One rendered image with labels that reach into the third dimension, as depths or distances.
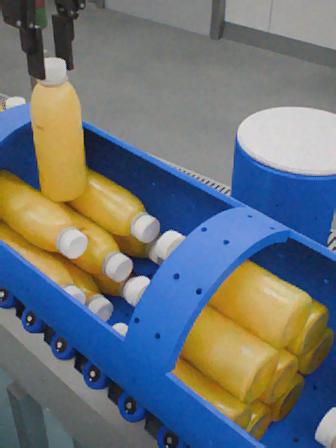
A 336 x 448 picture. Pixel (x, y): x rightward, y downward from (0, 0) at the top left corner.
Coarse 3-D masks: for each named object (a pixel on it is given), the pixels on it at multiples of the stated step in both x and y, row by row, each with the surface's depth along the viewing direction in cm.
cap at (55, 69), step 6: (48, 60) 81; (54, 60) 81; (60, 60) 81; (48, 66) 80; (54, 66) 79; (60, 66) 80; (48, 72) 79; (54, 72) 79; (60, 72) 80; (48, 78) 80; (54, 78) 80; (60, 78) 80
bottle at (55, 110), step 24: (48, 96) 81; (72, 96) 82; (48, 120) 82; (72, 120) 83; (48, 144) 84; (72, 144) 85; (48, 168) 86; (72, 168) 87; (48, 192) 89; (72, 192) 89
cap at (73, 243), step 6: (66, 234) 84; (72, 234) 84; (78, 234) 84; (60, 240) 84; (66, 240) 83; (72, 240) 83; (78, 240) 84; (84, 240) 85; (60, 246) 84; (66, 246) 83; (72, 246) 84; (78, 246) 85; (84, 246) 86; (66, 252) 84; (72, 252) 85; (78, 252) 85; (72, 258) 85
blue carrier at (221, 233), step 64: (0, 128) 88; (192, 192) 89; (0, 256) 82; (128, 256) 103; (192, 256) 66; (256, 256) 87; (320, 256) 75; (64, 320) 76; (128, 320) 95; (192, 320) 64; (128, 384) 71; (320, 384) 82
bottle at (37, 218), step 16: (0, 176) 92; (16, 176) 94; (0, 192) 90; (16, 192) 89; (32, 192) 89; (0, 208) 90; (16, 208) 88; (32, 208) 86; (48, 208) 86; (16, 224) 88; (32, 224) 85; (48, 224) 85; (64, 224) 85; (32, 240) 86; (48, 240) 85
